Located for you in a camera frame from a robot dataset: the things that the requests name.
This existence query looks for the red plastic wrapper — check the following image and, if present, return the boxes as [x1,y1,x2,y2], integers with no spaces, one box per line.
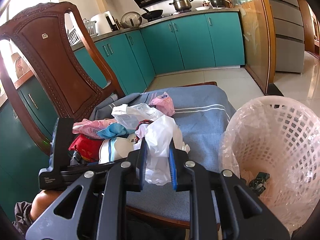
[68,134,103,163]

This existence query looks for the white plastic bag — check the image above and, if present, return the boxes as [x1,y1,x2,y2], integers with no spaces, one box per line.
[111,103,190,186]

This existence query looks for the pink printed plastic bag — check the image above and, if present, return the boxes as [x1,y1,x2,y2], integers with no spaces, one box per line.
[72,119,117,139]

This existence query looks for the dark trash in basket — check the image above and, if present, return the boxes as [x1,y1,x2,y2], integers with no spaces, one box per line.
[248,172,270,197]

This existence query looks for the teal kitchen cabinets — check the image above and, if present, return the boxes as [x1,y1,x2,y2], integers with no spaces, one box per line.
[0,11,246,221]

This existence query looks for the blue face mask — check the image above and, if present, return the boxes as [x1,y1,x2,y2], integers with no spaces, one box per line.
[97,123,135,139]

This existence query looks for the blue striped table cloth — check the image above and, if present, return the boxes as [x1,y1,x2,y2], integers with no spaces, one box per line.
[89,85,235,221]

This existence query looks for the pink plastic bag ball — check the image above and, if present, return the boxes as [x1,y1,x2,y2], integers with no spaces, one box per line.
[149,92,175,116]

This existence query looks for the white plastic waste basket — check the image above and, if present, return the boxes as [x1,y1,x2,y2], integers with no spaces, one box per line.
[221,95,320,233]

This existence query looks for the white dish rack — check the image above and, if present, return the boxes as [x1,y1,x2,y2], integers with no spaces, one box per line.
[67,18,99,47]

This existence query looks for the dark carved wooden chair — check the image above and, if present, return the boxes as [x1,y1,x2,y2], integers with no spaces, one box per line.
[1,2,124,157]

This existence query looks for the white kettle appliance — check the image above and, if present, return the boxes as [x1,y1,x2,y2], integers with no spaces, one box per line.
[91,11,113,35]

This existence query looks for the black wok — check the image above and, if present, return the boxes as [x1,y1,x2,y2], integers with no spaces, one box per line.
[142,8,163,22]

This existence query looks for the steel stock pot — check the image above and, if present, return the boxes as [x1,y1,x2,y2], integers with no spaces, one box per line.
[169,0,193,12]

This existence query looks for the black kettle pot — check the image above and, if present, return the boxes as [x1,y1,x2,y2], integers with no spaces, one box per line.
[209,0,231,8]

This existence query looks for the wooden glass sliding door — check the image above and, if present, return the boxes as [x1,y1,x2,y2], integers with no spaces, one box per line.
[228,0,276,95]

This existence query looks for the grey refrigerator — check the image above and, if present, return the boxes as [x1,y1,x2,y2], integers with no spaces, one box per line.
[269,0,304,73]

